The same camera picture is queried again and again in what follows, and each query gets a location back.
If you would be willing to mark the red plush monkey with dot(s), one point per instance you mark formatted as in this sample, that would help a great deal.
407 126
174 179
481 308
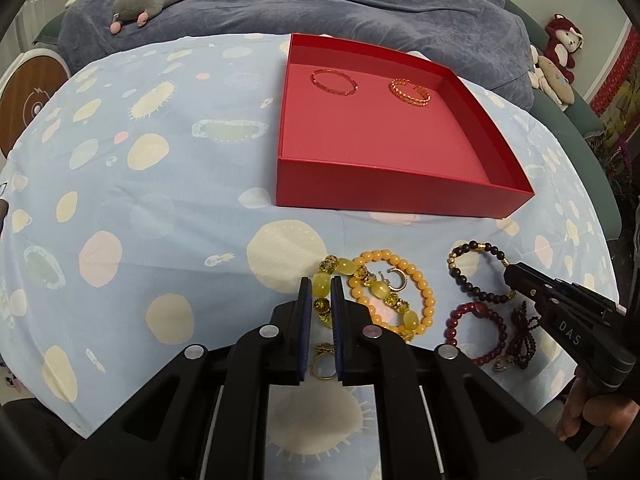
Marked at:
562 42

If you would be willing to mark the red cardboard box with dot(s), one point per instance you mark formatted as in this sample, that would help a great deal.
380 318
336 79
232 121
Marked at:
375 130

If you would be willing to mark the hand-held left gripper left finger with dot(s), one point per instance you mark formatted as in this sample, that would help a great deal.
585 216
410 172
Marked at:
302 332

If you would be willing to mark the grey plush toy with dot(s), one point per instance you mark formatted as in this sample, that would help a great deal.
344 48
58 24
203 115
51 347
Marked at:
155 2

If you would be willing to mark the blue spotted tablecloth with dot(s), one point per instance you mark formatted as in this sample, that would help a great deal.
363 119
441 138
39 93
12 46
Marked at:
150 240

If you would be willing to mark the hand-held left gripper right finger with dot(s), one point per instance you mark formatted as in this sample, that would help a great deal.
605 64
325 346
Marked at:
340 332

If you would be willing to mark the white round wooden-faced device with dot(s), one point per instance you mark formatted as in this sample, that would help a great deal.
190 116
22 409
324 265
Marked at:
30 100

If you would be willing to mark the thin red bangle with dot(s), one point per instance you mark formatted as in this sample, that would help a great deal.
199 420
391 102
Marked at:
313 79

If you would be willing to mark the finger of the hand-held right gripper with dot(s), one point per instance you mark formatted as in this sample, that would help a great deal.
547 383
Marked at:
525 282

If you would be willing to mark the beige plush toy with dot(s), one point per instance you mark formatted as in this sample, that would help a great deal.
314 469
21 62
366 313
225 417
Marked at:
552 80

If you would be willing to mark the white curtain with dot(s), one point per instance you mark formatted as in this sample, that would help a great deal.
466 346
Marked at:
37 15

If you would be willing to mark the blue-grey blanket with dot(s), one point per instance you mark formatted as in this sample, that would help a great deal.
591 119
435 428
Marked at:
350 0

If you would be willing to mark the person's right hand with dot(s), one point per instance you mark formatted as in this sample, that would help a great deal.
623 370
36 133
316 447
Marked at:
610 412

